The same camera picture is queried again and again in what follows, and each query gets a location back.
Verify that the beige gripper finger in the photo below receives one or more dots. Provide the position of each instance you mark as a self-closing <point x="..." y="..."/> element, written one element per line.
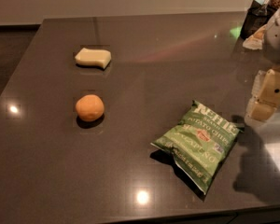
<point x="259" y="111"/>

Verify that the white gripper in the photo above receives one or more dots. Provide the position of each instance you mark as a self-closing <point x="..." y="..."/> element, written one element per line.
<point x="278" y="38"/>

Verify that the pale yellow sponge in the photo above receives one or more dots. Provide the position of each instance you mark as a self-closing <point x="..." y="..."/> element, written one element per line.
<point x="93" y="58"/>

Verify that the orange fruit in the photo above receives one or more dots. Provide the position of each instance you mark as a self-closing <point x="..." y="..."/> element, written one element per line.
<point x="90" y="107"/>

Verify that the green jalapeno chip bag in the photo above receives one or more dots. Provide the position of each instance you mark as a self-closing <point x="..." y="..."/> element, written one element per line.
<point x="199" y="143"/>

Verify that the white wrapped snack packet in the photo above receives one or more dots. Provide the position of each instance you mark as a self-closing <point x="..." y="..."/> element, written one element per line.
<point x="255" y="41"/>

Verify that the black snack bag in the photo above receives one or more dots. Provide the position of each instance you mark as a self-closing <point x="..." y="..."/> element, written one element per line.
<point x="253" y="22"/>

